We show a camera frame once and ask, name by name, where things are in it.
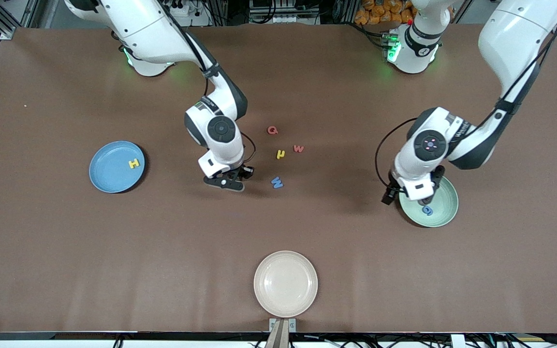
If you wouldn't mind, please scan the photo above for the beige plate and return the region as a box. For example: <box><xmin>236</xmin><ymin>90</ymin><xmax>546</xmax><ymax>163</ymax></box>
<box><xmin>253</xmin><ymin>250</ymin><xmax>319</xmax><ymax>319</ymax></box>

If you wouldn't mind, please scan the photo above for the bag of orange objects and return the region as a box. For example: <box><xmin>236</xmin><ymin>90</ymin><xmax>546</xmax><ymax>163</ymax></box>
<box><xmin>354</xmin><ymin>0</ymin><xmax>417</xmax><ymax>26</ymax></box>

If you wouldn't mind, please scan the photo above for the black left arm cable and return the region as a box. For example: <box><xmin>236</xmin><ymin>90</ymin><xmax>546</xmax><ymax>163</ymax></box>
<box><xmin>374</xmin><ymin>0</ymin><xmax>557</xmax><ymax>189</ymax></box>

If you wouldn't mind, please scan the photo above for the white power strip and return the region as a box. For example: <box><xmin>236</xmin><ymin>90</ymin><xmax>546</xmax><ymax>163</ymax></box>
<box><xmin>162</xmin><ymin>0</ymin><xmax>212</xmax><ymax>28</ymax></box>

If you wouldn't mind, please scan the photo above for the silver table edge rail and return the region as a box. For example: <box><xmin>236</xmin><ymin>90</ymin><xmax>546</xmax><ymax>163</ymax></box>
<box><xmin>0</xmin><ymin>331</ymin><xmax>557</xmax><ymax>345</ymax></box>

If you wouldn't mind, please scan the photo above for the green plate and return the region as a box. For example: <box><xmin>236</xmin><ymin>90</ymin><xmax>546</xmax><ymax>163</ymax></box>
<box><xmin>398</xmin><ymin>173</ymin><xmax>459</xmax><ymax>228</ymax></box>

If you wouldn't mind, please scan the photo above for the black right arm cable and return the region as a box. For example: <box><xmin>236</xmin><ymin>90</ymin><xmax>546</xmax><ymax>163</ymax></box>
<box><xmin>160</xmin><ymin>0</ymin><xmax>256</xmax><ymax>167</ymax></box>

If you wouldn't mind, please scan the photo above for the blue plate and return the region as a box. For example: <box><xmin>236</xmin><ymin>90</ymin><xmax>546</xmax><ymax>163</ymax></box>
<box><xmin>88</xmin><ymin>141</ymin><xmax>146</xmax><ymax>194</ymax></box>

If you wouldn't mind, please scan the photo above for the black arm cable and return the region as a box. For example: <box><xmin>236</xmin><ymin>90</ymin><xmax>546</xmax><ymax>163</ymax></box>
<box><xmin>374</xmin><ymin>0</ymin><xmax>557</xmax><ymax>189</ymax></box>
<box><xmin>160</xmin><ymin>0</ymin><xmax>256</xmax><ymax>167</ymax></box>

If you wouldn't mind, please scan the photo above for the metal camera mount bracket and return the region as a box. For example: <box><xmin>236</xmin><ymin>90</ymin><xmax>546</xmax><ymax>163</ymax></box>
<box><xmin>265</xmin><ymin>318</ymin><xmax>297</xmax><ymax>348</ymax></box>

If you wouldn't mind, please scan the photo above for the brown table cover sheet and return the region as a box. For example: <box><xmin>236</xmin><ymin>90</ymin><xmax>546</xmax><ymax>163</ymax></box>
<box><xmin>0</xmin><ymin>23</ymin><xmax>557</xmax><ymax>334</ymax></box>

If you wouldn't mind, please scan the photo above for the grey metal equipment rack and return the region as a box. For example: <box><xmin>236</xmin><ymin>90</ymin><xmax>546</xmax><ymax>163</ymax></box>
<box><xmin>249</xmin><ymin>0</ymin><xmax>321</xmax><ymax>26</ymax></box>

